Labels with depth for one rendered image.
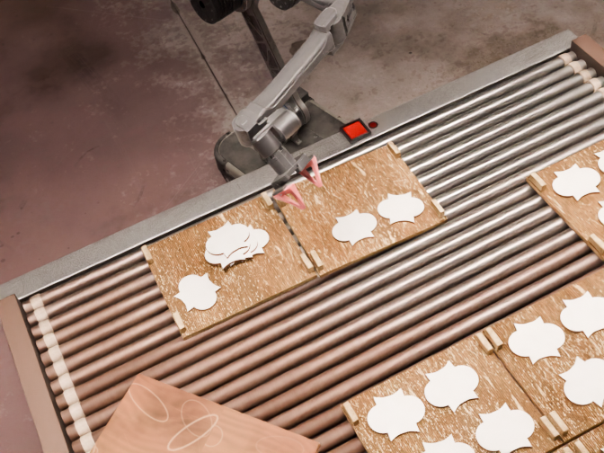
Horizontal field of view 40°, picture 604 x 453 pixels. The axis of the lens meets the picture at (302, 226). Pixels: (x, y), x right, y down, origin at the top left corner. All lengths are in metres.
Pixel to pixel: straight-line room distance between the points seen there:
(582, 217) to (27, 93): 3.12
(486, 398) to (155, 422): 0.81
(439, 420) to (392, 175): 0.81
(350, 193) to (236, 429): 0.85
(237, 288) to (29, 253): 1.74
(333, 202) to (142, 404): 0.84
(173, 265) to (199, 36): 2.43
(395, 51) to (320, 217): 2.07
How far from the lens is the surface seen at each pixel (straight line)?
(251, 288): 2.37
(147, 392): 2.15
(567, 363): 2.24
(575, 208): 2.53
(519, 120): 2.77
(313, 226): 2.47
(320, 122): 3.75
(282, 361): 2.25
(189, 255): 2.48
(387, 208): 2.48
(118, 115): 4.39
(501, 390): 2.18
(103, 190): 4.05
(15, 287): 2.63
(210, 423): 2.07
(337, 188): 2.56
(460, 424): 2.13
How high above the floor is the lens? 2.86
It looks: 51 degrees down
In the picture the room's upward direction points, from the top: 10 degrees counter-clockwise
